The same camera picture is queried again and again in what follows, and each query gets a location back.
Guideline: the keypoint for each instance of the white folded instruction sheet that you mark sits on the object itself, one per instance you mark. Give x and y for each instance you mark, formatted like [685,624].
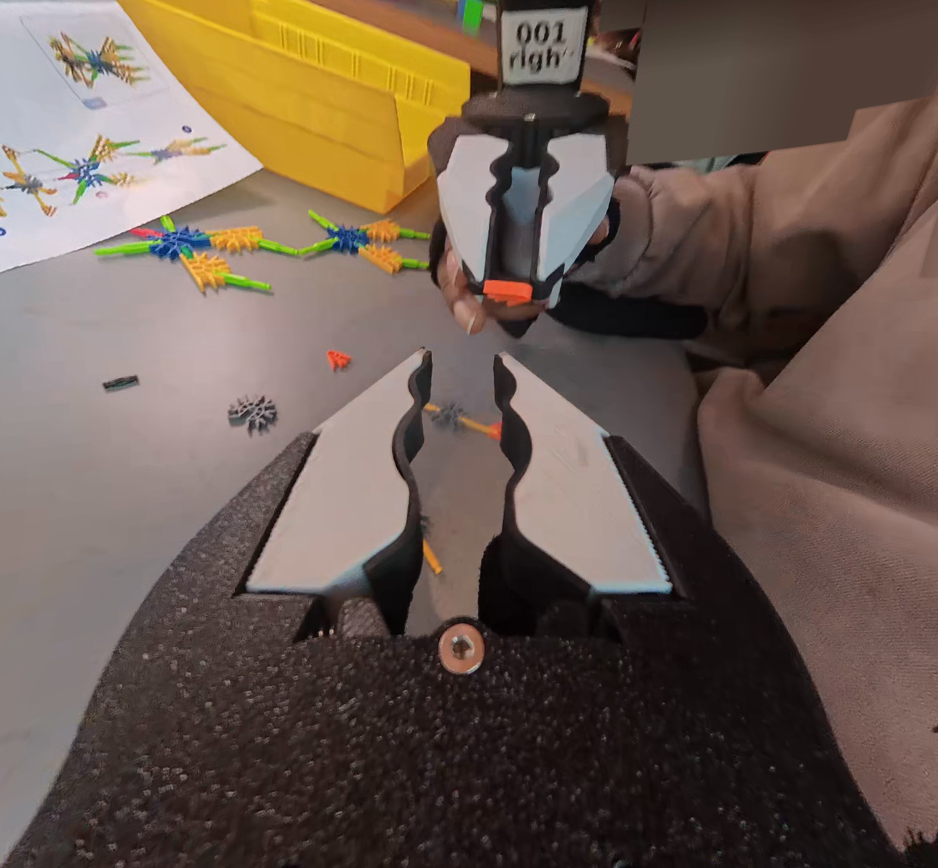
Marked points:
[44,113]

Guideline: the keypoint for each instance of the blue yellow green toy model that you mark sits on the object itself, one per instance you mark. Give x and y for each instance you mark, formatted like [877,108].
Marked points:
[352,237]

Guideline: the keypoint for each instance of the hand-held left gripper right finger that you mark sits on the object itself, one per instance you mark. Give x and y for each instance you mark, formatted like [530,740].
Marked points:
[586,509]

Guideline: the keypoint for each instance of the green block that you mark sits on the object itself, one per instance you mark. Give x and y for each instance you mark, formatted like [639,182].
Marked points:
[473,10]

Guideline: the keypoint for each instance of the toy model with red rod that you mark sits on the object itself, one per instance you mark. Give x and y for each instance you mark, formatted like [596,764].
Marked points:
[176,245]

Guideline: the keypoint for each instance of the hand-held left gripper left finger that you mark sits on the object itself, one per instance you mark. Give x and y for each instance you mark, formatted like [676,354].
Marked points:
[337,509]

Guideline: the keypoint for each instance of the black short rod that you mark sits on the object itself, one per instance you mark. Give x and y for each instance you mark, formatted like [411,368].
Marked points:
[121,382]

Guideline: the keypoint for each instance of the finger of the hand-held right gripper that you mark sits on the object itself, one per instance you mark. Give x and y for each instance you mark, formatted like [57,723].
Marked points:
[579,201]
[465,201]

